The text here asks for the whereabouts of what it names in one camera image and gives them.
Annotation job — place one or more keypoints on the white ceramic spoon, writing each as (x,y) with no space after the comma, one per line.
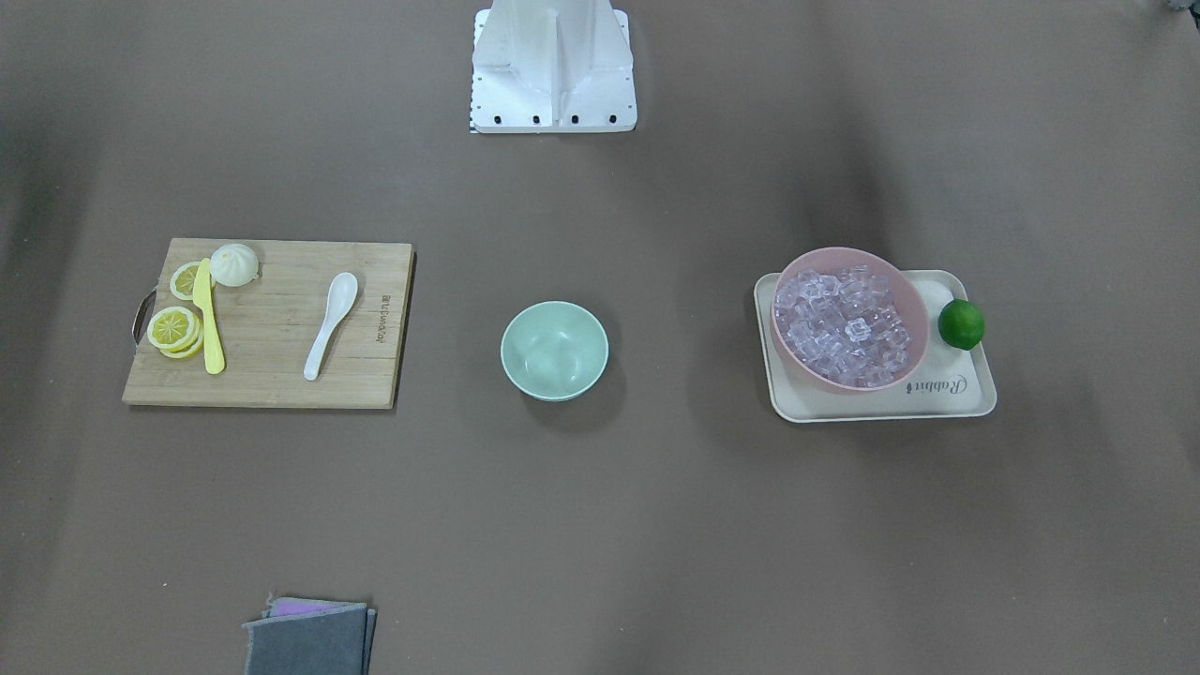
(340,299)

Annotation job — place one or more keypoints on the mint green bowl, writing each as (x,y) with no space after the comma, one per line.
(554,351)

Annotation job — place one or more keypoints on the pile of ice cubes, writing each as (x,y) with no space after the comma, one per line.
(844,325)

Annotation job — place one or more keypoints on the pink bowl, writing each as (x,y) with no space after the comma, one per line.
(907,300)

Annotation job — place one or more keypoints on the bamboo cutting board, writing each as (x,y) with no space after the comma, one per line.
(268,327)

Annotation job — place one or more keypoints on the cream plastic tray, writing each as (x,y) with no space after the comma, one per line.
(948,382)

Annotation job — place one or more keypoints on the green lime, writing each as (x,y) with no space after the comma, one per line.
(961,324)

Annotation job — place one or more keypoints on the lemon half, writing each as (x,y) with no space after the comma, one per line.
(233,265)

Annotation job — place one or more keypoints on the yellow plastic knife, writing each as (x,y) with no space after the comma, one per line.
(202,297)

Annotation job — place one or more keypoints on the lemon slice upper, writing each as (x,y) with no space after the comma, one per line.
(183,281)

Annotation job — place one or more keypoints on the lemon slice stack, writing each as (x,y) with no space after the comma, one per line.
(176,332)

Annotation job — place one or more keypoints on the grey folded cloth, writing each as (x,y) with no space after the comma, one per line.
(310,636)

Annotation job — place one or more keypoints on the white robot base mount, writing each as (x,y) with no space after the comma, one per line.
(552,67)

